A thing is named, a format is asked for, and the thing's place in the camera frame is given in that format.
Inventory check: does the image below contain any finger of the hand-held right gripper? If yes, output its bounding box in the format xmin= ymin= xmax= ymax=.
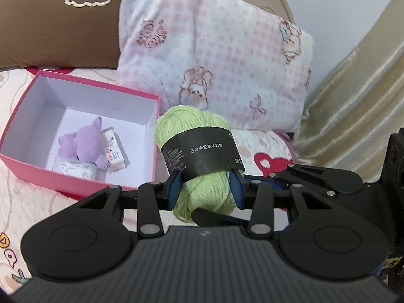
xmin=244 ymin=163 xmax=365 ymax=197
xmin=191 ymin=208 xmax=254 ymax=228

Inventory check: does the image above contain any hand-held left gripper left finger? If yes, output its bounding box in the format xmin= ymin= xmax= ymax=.
xmin=79 ymin=170 xmax=185 ymax=239

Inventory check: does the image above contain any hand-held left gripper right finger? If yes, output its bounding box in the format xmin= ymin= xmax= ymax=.
xmin=229 ymin=169 xmax=332 ymax=239

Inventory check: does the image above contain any pink cardboard box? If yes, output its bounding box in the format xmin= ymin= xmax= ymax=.
xmin=0 ymin=70 xmax=161 ymax=201

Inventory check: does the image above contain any brown pillow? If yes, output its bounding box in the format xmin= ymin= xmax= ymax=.
xmin=0 ymin=0 xmax=127 ymax=70

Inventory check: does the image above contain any purple plush toy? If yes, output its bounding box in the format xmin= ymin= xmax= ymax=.
xmin=57 ymin=116 xmax=112 ymax=168

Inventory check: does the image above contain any green yarn ball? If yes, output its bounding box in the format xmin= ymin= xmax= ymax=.
xmin=154 ymin=105 xmax=246 ymax=225

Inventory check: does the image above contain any white tissue packet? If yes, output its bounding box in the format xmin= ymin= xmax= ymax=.
xmin=100 ymin=127 xmax=130 ymax=174

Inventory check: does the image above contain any clear plastic floss pick box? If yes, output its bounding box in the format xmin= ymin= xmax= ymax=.
xmin=52 ymin=155 xmax=98 ymax=182

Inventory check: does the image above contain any pink checked pillow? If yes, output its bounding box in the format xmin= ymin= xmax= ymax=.
xmin=117 ymin=0 xmax=316 ymax=133

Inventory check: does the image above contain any gold satin cloth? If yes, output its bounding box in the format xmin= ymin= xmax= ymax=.
xmin=297 ymin=0 xmax=404 ymax=184

